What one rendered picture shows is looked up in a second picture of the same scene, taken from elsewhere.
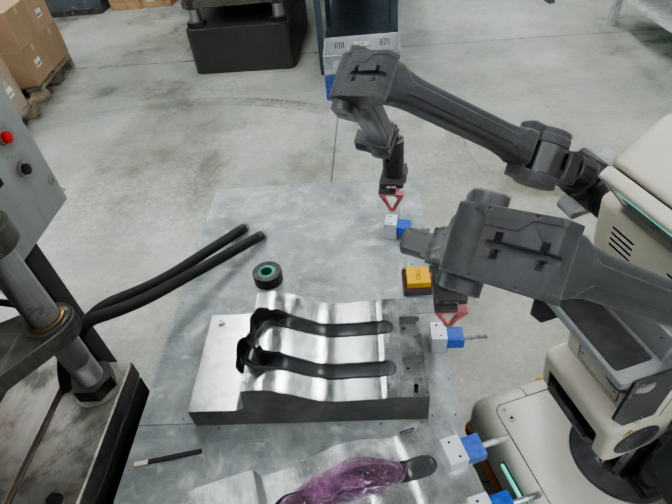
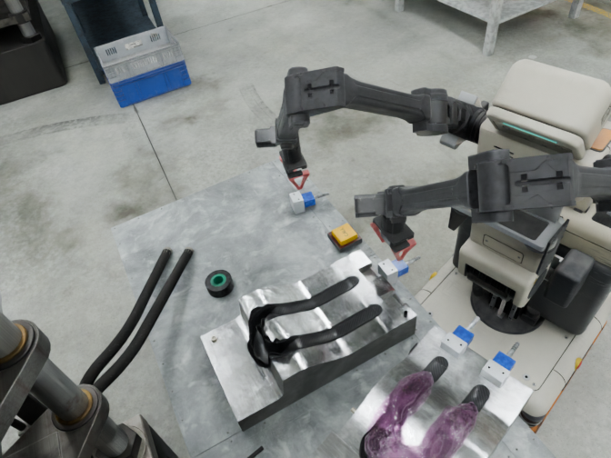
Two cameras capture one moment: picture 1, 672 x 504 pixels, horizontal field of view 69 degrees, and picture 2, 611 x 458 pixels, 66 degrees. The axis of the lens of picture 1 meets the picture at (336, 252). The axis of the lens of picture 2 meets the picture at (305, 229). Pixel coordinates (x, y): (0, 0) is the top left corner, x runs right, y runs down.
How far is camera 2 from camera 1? 40 cm
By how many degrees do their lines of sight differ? 20
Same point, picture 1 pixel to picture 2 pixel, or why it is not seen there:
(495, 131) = (408, 104)
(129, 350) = not seen: hidden behind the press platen
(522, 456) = not seen: hidden behind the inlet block
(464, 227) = (495, 178)
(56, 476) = not seen: outside the picture
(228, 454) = (286, 437)
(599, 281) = (582, 183)
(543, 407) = (445, 295)
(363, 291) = (306, 263)
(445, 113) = (378, 102)
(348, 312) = (316, 283)
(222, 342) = (225, 353)
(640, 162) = (514, 98)
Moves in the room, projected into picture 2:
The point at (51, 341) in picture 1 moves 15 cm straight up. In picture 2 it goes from (95, 423) to (59, 390)
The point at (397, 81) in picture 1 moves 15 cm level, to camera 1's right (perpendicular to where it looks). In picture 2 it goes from (347, 88) to (406, 61)
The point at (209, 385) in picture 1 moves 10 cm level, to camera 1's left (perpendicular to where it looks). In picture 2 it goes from (241, 393) to (203, 417)
